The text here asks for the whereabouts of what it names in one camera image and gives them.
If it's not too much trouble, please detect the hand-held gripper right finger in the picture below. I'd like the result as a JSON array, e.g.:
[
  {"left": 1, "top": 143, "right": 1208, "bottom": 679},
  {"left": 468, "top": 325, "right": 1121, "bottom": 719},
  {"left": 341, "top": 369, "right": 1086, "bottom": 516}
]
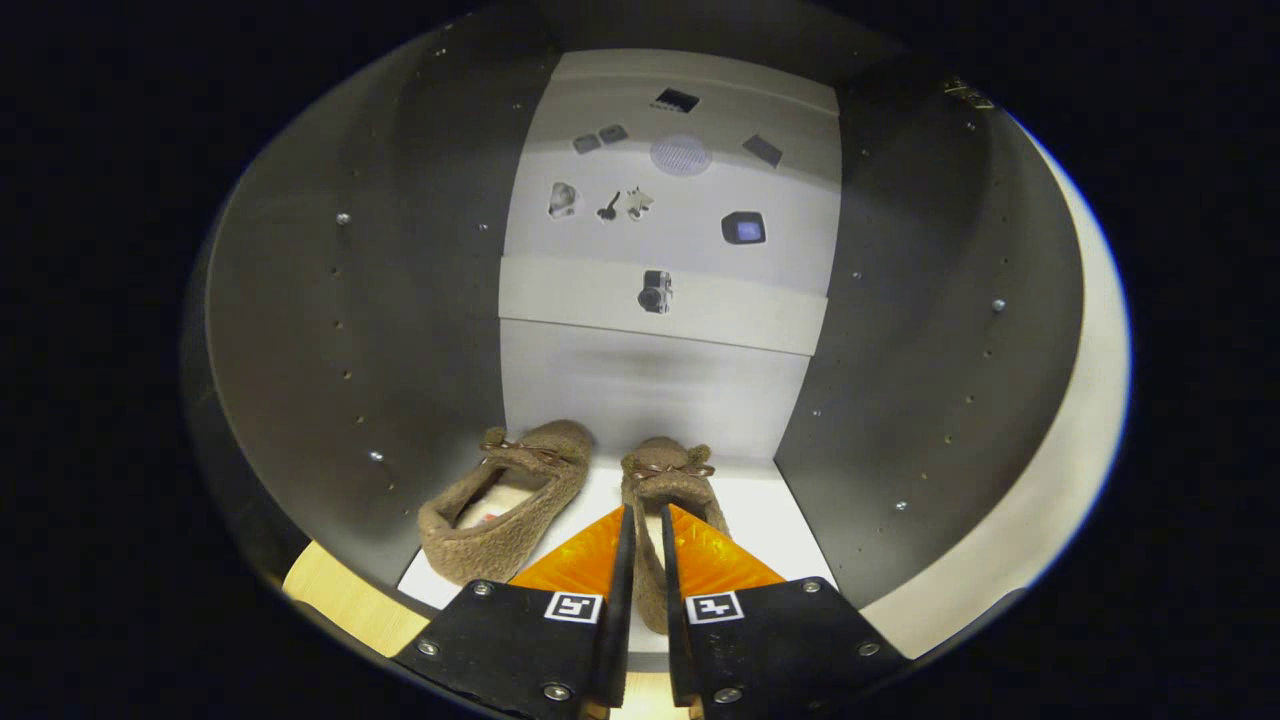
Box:
[{"left": 659, "top": 502, "right": 911, "bottom": 720}]

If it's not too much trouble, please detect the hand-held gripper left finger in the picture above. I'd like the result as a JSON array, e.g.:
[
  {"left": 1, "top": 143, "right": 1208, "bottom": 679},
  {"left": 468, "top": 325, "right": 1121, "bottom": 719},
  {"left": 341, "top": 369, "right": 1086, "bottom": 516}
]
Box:
[{"left": 392, "top": 504, "right": 636, "bottom": 716}]

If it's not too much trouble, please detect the brown fuzzy shoe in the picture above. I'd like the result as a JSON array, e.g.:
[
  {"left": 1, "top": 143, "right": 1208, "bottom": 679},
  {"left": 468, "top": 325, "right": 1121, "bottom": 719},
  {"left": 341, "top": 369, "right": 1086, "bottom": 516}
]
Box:
[
  {"left": 418, "top": 420, "right": 596, "bottom": 586},
  {"left": 620, "top": 437, "right": 731, "bottom": 636}
]

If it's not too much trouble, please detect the dark grey shoe cabinet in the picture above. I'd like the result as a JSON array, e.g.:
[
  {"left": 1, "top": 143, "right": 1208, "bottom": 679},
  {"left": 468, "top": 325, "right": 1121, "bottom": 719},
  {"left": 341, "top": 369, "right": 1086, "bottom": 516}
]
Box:
[{"left": 185, "top": 0, "right": 1086, "bottom": 661}]

